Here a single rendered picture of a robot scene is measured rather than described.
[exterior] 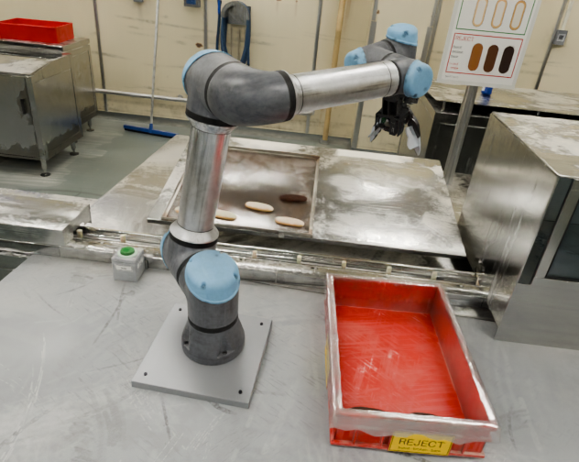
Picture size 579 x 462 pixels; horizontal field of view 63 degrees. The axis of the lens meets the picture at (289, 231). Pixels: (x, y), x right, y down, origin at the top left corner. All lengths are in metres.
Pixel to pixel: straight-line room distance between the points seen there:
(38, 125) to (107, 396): 3.13
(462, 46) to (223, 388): 1.61
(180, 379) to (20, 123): 3.25
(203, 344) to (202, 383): 0.08
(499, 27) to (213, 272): 1.57
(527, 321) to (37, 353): 1.22
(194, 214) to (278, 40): 4.03
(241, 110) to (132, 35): 4.51
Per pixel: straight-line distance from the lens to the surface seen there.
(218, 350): 1.12
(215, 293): 1.02
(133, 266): 1.41
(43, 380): 1.21
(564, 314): 1.43
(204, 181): 1.04
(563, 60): 5.46
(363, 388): 1.16
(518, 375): 1.35
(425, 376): 1.23
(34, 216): 1.64
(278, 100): 0.89
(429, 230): 1.68
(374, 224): 1.64
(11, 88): 4.07
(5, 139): 4.26
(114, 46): 5.46
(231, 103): 0.89
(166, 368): 1.15
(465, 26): 2.13
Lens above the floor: 1.66
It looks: 30 degrees down
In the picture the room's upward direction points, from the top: 6 degrees clockwise
